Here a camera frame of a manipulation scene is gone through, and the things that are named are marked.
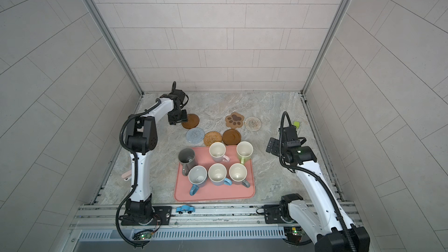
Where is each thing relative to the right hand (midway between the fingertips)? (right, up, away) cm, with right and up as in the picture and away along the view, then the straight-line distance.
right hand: (276, 146), depth 81 cm
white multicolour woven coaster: (-9, +8, +21) cm, 24 cm away
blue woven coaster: (-42, +2, +16) cm, 45 cm away
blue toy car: (-40, -23, -10) cm, 47 cm away
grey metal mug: (-43, -7, +4) cm, 44 cm away
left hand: (-50, +11, +24) cm, 57 cm away
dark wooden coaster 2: (-21, +2, +15) cm, 26 cm away
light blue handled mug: (-28, -13, 0) cm, 31 cm away
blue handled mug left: (-37, -14, 0) cm, 40 cm away
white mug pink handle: (-28, -4, +6) cm, 29 cm away
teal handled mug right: (-18, -13, 0) cm, 23 cm away
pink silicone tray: (-36, -7, +6) cm, 37 cm away
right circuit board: (+4, -32, -13) cm, 34 cm away
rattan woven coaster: (-32, +2, +14) cm, 35 cm away
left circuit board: (-53, -30, -16) cm, 63 cm away
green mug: (-15, -3, +5) cm, 16 cm away
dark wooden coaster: (-44, +10, +21) cm, 50 cm away
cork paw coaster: (-19, +10, +22) cm, 31 cm away
